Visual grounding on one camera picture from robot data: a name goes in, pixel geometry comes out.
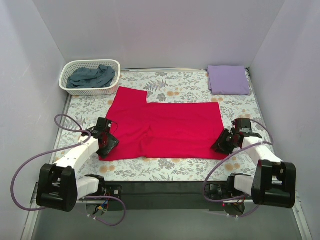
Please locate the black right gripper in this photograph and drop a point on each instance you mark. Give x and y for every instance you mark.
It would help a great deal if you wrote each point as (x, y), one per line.
(221, 143)

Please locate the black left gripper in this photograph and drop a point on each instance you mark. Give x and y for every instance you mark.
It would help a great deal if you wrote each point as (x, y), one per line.
(108, 145)

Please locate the red t shirt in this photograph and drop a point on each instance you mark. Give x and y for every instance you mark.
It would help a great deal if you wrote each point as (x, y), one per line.
(163, 130)

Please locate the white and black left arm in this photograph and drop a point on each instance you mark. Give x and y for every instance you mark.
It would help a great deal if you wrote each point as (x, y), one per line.
(59, 187)

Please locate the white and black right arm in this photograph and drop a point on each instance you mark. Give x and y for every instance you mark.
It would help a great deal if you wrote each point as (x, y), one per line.
(274, 181)

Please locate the folded purple t shirt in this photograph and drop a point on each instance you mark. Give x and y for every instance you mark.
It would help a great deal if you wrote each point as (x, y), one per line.
(228, 80)

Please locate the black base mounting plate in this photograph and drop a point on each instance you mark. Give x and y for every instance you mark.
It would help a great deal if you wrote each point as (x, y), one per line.
(172, 195)

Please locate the crumpled grey-blue t shirt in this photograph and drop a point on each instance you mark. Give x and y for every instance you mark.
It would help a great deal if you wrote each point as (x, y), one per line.
(85, 78)

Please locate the white perforated plastic basket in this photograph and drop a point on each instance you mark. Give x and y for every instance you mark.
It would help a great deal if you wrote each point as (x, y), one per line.
(72, 66)

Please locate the floral patterned table cloth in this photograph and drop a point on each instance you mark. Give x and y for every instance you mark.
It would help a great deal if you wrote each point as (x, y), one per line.
(163, 86)

